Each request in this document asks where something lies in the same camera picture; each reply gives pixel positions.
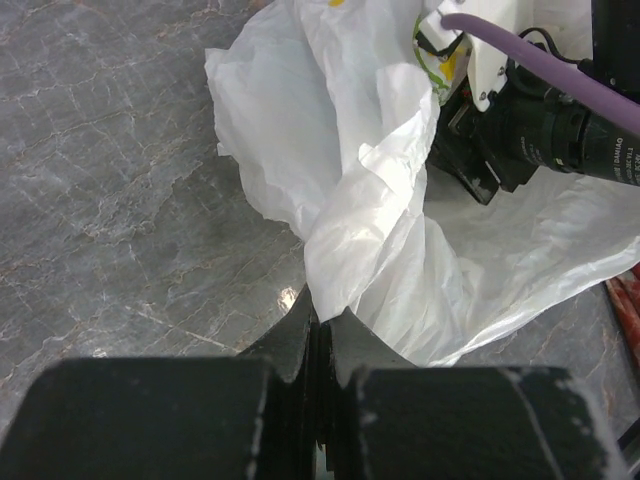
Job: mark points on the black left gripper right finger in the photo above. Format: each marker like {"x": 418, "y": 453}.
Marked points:
{"x": 351, "y": 353}

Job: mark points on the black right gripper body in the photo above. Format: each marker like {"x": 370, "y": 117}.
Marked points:
{"x": 502, "y": 147}

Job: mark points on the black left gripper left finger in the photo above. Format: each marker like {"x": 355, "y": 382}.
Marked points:
{"x": 285, "y": 344}

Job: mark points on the white plastic bag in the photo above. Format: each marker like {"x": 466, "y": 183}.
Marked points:
{"x": 330, "y": 117}

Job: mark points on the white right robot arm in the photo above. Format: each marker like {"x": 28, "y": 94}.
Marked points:
{"x": 594, "y": 118}

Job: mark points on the red plaid cloth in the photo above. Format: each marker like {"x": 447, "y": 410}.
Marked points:
{"x": 623, "y": 292}

